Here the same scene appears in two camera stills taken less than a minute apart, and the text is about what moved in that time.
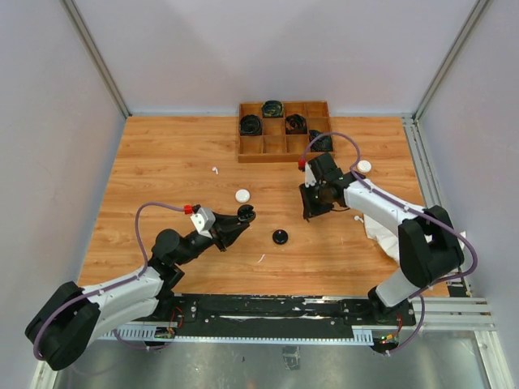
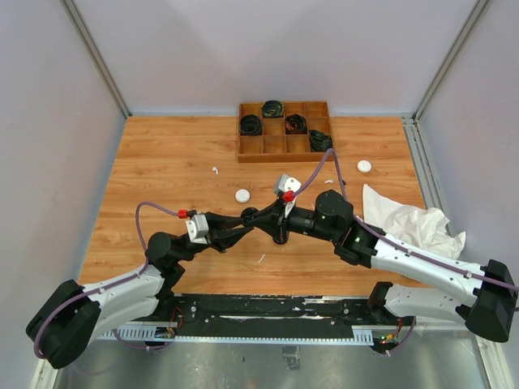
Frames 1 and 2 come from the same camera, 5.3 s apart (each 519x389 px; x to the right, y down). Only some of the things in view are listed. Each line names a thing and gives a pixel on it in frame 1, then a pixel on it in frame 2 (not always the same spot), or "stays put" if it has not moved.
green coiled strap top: x=272 y=109 stays put
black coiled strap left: x=250 y=125 stays put
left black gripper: x=226 y=230 stays put
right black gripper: x=310 y=209 -> x=276 y=212
